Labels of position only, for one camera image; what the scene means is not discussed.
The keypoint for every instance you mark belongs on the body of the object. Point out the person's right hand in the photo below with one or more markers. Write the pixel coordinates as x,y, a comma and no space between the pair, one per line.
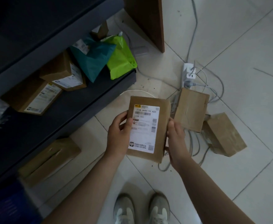
177,146

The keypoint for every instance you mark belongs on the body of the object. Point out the person's left hand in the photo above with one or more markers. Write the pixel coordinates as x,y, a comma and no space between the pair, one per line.
116,139

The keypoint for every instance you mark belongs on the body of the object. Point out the person's right thumb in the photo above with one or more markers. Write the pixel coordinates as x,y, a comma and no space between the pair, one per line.
171,128

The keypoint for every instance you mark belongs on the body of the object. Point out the person's left thumb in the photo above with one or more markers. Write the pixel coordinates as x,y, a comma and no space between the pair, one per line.
126,124

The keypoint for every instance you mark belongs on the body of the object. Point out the cardboard parcel white label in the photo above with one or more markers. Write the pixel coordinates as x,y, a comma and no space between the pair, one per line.
148,109

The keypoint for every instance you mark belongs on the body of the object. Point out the person's left forearm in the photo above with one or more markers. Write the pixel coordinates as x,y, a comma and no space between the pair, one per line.
87,193

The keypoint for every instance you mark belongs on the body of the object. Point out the person's right forearm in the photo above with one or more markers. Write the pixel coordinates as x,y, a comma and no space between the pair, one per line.
211,195

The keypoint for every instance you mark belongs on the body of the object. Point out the plain taped cardboard box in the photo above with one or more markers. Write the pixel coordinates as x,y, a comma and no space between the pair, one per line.
191,109

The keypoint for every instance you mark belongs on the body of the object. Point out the white power strip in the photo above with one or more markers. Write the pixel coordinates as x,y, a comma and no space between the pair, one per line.
186,78

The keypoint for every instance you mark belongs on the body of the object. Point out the long taped cardboard box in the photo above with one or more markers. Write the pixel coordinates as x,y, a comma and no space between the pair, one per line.
224,135

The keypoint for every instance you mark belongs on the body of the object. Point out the white charger plug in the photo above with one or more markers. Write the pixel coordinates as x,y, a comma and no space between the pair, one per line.
192,74

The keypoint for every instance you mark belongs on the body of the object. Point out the green plastic mailer bag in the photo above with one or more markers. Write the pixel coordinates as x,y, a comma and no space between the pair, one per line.
121,60

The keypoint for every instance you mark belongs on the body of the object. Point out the teal plastic mailer bag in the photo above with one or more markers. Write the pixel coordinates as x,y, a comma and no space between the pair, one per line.
94,58

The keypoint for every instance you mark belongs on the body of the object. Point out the person's right shoe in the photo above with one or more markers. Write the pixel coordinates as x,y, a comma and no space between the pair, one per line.
159,208

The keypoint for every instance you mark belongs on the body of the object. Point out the person's shoe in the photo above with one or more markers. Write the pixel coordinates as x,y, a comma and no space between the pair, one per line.
124,209
159,208

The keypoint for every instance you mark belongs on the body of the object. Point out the cardboard box with clear tape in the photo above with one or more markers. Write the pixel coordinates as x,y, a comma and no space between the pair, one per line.
50,158

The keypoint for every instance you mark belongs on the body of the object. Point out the person's left shoe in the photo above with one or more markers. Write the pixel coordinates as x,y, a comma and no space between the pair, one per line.
124,209

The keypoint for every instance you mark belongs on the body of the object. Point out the tall cardboard box white label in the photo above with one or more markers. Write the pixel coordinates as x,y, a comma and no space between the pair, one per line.
59,72

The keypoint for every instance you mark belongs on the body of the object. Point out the small brown cardboard box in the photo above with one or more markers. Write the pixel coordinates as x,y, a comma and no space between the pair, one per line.
100,30

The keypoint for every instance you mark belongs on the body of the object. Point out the wide cardboard box white label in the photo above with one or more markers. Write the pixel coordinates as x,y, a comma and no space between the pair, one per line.
26,96

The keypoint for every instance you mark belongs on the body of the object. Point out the brown wooden panel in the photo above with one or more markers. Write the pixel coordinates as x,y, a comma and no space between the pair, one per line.
145,18

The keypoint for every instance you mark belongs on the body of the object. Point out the dark grey shelf unit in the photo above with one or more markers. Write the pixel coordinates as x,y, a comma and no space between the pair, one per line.
45,20

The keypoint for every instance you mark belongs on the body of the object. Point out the blue container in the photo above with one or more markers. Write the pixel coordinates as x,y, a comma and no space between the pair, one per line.
8,202

